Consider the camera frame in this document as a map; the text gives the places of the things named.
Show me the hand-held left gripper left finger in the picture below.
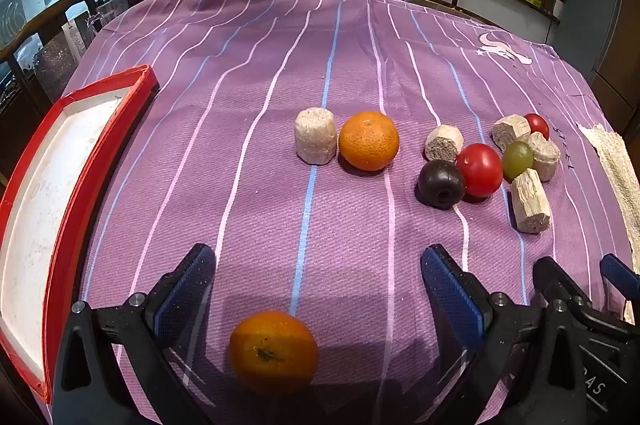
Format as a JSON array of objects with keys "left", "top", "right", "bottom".
[{"left": 52, "top": 243, "right": 217, "bottom": 425}]

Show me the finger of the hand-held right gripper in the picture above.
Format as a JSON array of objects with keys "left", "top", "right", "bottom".
[
  {"left": 531, "top": 256, "right": 601, "bottom": 312},
  {"left": 600, "top": 253, "right": 640, "bottom": 331}
]

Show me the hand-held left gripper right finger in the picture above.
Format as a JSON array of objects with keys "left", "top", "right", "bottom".
[{"left": 420, "top": 244, "right": 586, "bottom": 425}]

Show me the long sugarcane piece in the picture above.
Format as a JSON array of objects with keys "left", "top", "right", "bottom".
[{"left": 510, "top": 168, "right": 552, "bottom": 234}]

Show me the dark purple plum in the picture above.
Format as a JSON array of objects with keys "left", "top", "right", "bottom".
[{"left": 417, "top": 160, "right": 467, "bottom": 209}]

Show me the small orange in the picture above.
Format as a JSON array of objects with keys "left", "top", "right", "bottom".
[{"left": 229, "top": 311, "right": 320, "bottom": 397}]

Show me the short sugarcane piece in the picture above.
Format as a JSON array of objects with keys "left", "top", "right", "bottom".
[
  {"left": 527, "top": 131, "right": 562, "bottom": 182},
  {"left": 491, "top": 115, "right": 532, "bottom": 152},
  {"left": 424, "top": 124, "right": 465, "bottom": 164}
]

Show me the green grape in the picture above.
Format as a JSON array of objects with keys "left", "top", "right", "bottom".
[{"left": 501, "top": 141, "right": 535, "bottom": 182}]

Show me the large red tomato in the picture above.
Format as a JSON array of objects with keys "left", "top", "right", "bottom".
[{"left": 455, "top": 143, "right": 504, "bottom": 199}]

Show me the small red tomato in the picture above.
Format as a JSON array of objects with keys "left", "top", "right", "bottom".
[{"left": 523, "top": 113, "right": 551, "bottom": 141}]

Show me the red tray with white inside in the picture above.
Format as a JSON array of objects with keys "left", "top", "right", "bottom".
[{"left": 0, "top": 64, "right": 160, "bottom": 405}]

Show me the large orange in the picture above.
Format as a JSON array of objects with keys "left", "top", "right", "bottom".
[{"left": 338, "top": 110, "right": 401, "bottom": 172}]

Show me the stout sugarcane piece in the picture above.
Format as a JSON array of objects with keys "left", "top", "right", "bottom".
[{"left": 294, "top": 107, "right": 339, "bottom": 166}]

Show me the white towel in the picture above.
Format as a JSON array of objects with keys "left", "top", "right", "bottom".
[{"left": 576, "top": 121, "right": 640, "bottom": 321}]

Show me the purple striped cloth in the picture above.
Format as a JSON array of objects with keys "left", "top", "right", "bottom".
[{"left": 52, "top": 0, "right": 640, "bottom": 425}]

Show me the clear glass pitcher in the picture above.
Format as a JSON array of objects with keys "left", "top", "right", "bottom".
[{"left": 89, "top": 0, "right": 130, "bottom": 31}]

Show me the wooden chair with curved rail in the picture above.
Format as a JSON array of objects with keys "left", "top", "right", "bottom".
[{"left": 0, "top": 0, "right": 101, "bottom": 116}]

